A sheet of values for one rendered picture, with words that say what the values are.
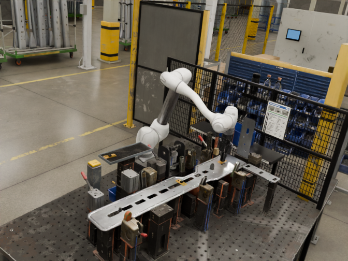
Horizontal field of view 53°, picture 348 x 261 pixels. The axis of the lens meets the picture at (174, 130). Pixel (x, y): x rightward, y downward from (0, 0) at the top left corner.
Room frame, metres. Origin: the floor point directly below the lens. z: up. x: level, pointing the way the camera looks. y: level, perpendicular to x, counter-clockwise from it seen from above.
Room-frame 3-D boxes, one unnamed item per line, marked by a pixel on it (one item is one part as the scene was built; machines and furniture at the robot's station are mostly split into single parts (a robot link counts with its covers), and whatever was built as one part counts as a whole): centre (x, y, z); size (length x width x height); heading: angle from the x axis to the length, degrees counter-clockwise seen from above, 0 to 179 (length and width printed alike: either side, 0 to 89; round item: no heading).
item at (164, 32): (4.98, 0.23, 1.00); 1.34 x 0.14 x 2.00; 57
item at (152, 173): (2.07, 0.13, 0.89); 0.13 x 0.11 x 0.38; 48
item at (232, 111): (2.42, -0.40, 1.40); 0.13 x 0.11 x 0.16; 153
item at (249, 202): (2.41, -0.66, 0.84); 0.11 x 0.06 x 0.29; 48
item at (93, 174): (1.94, 0.48, 0.92); 0.08 x 0.08 x 0.44; 48
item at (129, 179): (1.95, 0.25, 0.90); 0.13 x 0.10 x 0.41; 48
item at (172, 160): (2.29, -0.01, 0.94); 0.18 x 0.13 x 0.49; 138
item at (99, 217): (2.06, -0.08, 1.00); 1.38 x 0.22 x 0.02; 138
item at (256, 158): (2.54, -0.69, 0.88); 0.08 x 0.08 x 0.36; 48
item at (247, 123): (2.61, -0.59, 1.17); 0.12 x 0.01 x 0.34; 48
